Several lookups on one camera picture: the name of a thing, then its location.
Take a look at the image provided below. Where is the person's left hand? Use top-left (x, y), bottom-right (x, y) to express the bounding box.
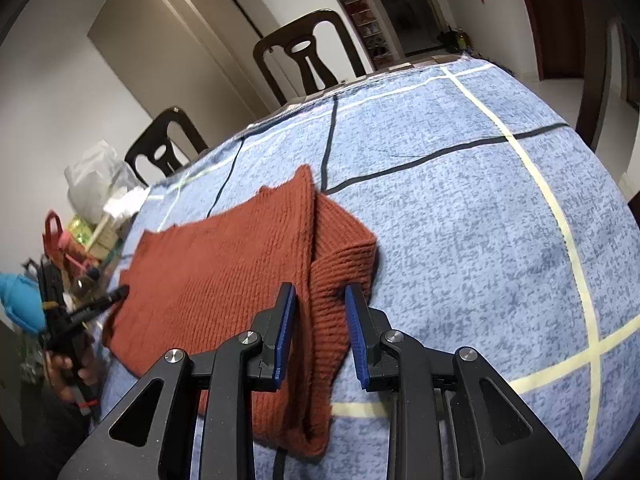
top-left (42, 345), bottom-right (103, 403)

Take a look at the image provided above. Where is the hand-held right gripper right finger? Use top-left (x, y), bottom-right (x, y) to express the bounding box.
top-left (344, 281), bottom-right (583, 480)

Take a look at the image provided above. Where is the green snack packet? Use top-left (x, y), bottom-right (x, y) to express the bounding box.
top-left (67, 214), bottom-right (99, 247)

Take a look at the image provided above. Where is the blue thermos jug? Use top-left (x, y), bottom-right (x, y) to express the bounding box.
top-left (0, 272), bottom-right (52, 334)

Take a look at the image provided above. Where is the rust knit sweater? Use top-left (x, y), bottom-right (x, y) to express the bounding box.
top-left (102, 164), bottom-right (380, 459)

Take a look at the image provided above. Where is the dark wooden chair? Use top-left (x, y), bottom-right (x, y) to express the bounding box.
top-left (252, 8), bottom-right (374, 109)
top-left (123, 105), bottom-right (210, 189)
top-left (574, 0), bottom-right (640, 154)

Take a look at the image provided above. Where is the dark wooden door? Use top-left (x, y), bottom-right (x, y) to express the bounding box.
top-left (510, 0), bottom-right (587, 82)

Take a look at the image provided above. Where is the white tissue box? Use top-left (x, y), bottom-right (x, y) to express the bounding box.
top-left (102, 186), bottom-right (149, 222)

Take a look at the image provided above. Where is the blue checked blanket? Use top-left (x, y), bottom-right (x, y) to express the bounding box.
top-left (90, 54), bottom-right (640, 480)

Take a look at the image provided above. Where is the glass teapot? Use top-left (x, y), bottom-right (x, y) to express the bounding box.
top-left (72, 266), bottom-right (102, 302)

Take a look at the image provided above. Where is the cream plastic basket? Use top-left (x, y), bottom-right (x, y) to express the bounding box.
top-left (87, 210), bottom-right (134, 262)

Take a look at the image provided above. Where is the dark glass door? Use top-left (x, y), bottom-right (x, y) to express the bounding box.
top-left (379, 0), bottom-right (452, 57)

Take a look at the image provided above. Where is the shoe rack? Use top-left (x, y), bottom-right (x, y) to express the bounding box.
top-left (345, 0), bottom-right (397, 59)

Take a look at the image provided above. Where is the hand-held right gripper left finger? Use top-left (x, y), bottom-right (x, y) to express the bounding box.
top-left (57, 281), bottom-right (298, 480)

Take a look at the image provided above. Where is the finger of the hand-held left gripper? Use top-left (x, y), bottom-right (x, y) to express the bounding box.
top-left (66, 284), bottom-right (132, 325)

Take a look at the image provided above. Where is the white plastic bag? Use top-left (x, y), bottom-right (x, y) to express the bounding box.
top-left (63, 140), bottom-right (144, 222)

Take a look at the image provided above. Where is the beige sliding door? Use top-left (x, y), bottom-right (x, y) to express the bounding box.
top-left (87, 0), bottom-right (282, 137)

